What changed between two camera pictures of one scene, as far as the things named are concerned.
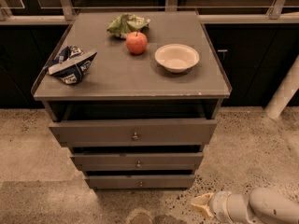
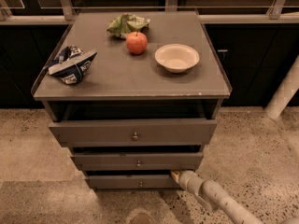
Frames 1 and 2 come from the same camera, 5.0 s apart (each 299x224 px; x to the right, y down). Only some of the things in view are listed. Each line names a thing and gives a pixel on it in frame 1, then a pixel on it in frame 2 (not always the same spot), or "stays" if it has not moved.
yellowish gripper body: (218, 204) -> (184, 177)
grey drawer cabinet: (135, 95) stays
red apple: (136, 42) stays
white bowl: (177, 58) stays
